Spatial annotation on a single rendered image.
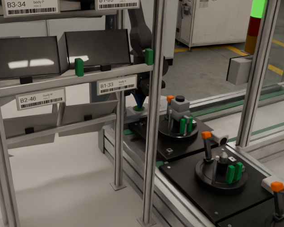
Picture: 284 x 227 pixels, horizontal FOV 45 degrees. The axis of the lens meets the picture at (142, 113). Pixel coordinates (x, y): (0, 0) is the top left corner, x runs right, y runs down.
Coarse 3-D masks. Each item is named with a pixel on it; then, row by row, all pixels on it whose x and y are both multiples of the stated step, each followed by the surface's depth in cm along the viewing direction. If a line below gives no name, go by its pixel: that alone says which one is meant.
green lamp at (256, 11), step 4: (256, 0) 91; (260, 0) 90; (264, 0) 90; (252, 4) 93; (256, 4) 91; (260, 4) 90; (252, 8) 93; (256, 8) 91; (260, 8) 91; (252, 12) 93; (256, 12) 92; (260, 12) 91; (252, 16) 93; (256, 16) 92; (260, 16) 92
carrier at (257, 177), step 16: (176, 160) 99; (192, 160) 99; (208, 160) 95; (224, 160) 89; (240, 160) 100; (176, 176) 93; (192, 176) 93; (208, 176) 90; (224, 176) 90; (240, 176) 91; (256, 176) 94; (272, 176) 91; (192, 192) 87; (208, 192) 87; (224, 192) 87; (240, 192) 88; (256, 192) 88; (272, 192) 88; (208, 208) 82; (224, 208) 82; (240, 208) 83
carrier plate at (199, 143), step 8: (144, 120) 120; (136, 128) 114; (144, 128) 115; (200, 128) 116; (208, 128) 116; (144, 136) 110; (200, 136) 112; (160, 144) 106; (168, 144) 107; (176, 144) 107; (184, 144) 107; (192, 144) 107; (200, 144) 107; (216, 144) 108; (160, 152) 102; (176, 152) 103; (184, 152) 103; (192, 152) 104; (200, 152) 106; (168, 160) 100
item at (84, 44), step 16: (64, 32) 67; (80, 32) 68; (96, 32) 69; (112, 32) 70; (64, 48) 69; (80, 48) 68; (96, 48) 69; (112, 48) 70; (128, 48) 71; (64, 64) 72; (96, 64) 69; (112, 64) 70; (128, 64) 72
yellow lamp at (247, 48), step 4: (248, 36) 96; (252, 36) 95; (256, 36) 94; (248, 40) 96; (252, 40) 95; (256, 40) 95; (248, 44) 96; (252, 44) 95; (244, 48) 98; (248, 48) 97; (252, 48) 96; (248, 52) 97; (252, 52) 96
